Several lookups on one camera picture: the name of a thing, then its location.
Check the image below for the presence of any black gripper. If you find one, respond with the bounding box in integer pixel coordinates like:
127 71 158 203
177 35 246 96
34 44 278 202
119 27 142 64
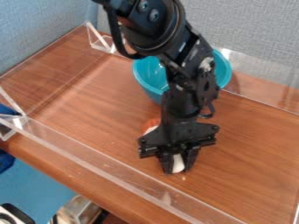
138 118 221 174

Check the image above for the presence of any white brown-capped toy mushroom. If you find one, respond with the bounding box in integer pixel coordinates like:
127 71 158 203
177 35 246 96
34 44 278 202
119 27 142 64
143 118 185 173

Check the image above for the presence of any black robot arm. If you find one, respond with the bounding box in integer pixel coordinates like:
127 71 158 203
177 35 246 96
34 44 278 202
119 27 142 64
92 0 221 174

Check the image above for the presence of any blue bowl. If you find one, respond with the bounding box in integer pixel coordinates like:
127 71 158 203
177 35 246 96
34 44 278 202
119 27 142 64
132 50 233 105

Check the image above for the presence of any clear acrylic back barrier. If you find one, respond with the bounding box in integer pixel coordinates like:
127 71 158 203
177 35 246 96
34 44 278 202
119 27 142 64
215 47 299 115

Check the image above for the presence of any clear acrylic barrier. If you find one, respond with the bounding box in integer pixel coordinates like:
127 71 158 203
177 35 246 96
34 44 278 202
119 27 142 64
215 47 299 115
0 87 246 224

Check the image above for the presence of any clear acrylic front barrier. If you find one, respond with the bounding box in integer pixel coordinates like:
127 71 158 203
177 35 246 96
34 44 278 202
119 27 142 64
0 87 246 224

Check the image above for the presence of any blue fabric object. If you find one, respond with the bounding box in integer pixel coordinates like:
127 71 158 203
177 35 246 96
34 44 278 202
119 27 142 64
0 103 20 174

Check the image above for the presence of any black white object bottom-left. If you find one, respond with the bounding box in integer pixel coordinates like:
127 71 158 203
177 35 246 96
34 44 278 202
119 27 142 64
0 203 36 224

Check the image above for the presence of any metal frame under table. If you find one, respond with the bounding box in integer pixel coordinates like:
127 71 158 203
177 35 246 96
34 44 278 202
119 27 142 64
48 195 103 224

